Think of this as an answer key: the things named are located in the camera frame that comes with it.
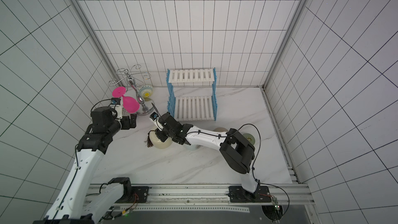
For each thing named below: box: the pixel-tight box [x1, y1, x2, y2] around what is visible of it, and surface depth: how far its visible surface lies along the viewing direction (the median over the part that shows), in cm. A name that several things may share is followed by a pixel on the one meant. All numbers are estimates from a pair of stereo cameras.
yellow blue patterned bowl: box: [138, 84, 154, 98], surface depth 116 cm
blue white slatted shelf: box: [165, 67, 218, 121], surface depth 106 cm
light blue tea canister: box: [182, 144, 199, 151], surface depth 87 cm
